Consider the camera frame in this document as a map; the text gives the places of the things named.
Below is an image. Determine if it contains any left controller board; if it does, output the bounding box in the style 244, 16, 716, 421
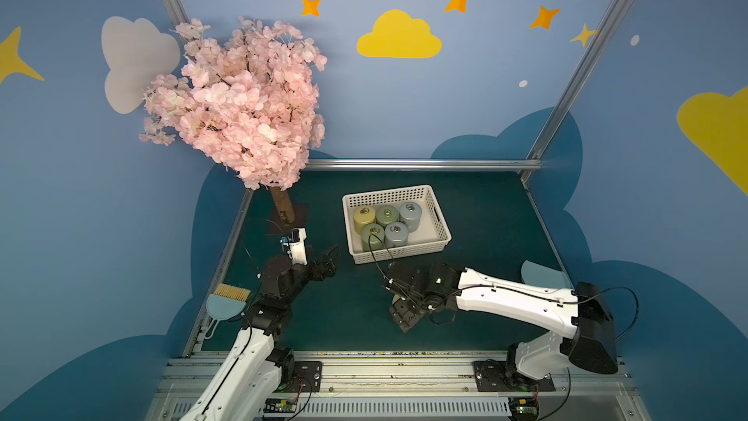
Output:
263, 399, 297, 415

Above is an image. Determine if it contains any light blue hand brush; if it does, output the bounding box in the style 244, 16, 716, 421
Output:
206, 284, 251, 323

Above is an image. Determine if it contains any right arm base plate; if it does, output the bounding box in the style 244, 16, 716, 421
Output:
473, 359, 555, 393

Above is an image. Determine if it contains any light blue canister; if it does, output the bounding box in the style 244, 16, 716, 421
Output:
399, 202, 423, 233

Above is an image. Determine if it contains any right controller board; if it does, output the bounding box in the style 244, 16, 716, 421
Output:
508, 398, 539, 421

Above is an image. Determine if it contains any green canister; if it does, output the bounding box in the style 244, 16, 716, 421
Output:
375, 205, 399, 227
360, 222, 386, 251

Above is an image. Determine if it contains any light blue dustpan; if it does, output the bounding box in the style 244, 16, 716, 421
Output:
520, 260, 573, 290

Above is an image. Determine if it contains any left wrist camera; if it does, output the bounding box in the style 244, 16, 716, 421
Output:
280, 228, 308, 265

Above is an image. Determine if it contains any yellow-green canister back left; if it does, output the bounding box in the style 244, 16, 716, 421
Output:
353, 205, 376, 235

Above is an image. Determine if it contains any dark metal tree base plate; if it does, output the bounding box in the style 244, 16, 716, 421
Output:
266, 204, 309, 236

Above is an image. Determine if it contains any white perforated plastic basket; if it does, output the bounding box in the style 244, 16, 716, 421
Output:
342, 184, 452, 265

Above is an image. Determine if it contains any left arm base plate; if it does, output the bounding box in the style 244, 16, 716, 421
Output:
278, 361, 323, 394

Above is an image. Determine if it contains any aluminium front rail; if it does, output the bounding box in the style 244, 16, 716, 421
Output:
142, 352, 653, 421

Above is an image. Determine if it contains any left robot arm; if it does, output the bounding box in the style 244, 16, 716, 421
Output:
182, 246, 339, 420

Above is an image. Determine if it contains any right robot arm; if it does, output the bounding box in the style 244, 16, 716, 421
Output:
383, 263, 619, 390

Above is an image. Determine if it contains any pink cherry blossom tree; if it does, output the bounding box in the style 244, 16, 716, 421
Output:
139, 19, 327, 223

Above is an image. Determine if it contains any controller board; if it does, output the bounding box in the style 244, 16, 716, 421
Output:
508, 398, 539, 421
263, 399, 297, 415

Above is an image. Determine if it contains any aluminium back frame bar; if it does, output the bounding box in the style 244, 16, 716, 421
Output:
306, 159, 542, 172

